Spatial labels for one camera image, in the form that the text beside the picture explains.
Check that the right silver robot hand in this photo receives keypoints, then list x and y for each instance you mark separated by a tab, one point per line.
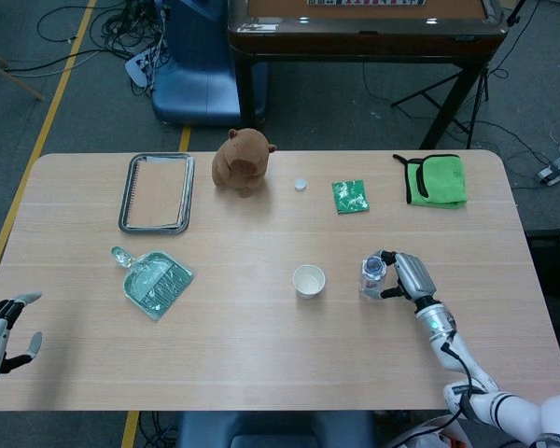
413	277

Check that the transparent plastic water bottle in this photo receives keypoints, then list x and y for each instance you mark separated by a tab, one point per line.
371	280

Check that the white paper cup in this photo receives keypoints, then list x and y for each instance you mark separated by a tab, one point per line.
309	282

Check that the white bottle cap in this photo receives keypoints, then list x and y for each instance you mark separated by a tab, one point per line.
300	185

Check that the green microfibre cloth black trim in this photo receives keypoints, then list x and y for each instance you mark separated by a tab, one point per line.
441	184

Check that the green sachet packet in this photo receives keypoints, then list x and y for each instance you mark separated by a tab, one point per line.
350	197

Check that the black equipment case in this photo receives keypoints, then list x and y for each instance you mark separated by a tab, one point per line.
555	261

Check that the white plastic bag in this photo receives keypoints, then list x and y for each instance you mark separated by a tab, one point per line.
420	436

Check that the grey metal tray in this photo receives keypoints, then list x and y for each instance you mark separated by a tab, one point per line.
123	227

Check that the green dustpan in plastic wrap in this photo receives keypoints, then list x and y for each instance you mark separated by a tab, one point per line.
158	284

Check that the black tripod stand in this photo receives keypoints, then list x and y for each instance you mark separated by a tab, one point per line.
471	107

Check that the white power strip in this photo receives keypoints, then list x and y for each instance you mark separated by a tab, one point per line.
557	170

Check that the brown capybara plush toy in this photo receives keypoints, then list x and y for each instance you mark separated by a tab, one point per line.
240	161

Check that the dark blue chair seat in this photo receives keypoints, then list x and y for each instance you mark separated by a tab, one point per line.
270	431

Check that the brown spiral notebook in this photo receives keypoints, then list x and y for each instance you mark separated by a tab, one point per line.
156	196

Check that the dark wooden mahjong table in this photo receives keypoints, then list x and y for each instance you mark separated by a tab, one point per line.
354	37

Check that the blue machine base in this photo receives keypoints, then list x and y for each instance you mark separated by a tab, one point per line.
191	70

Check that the white socket board with plugs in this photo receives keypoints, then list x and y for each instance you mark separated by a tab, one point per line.
142	65

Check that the wooden pole frame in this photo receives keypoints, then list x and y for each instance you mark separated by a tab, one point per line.
14	77

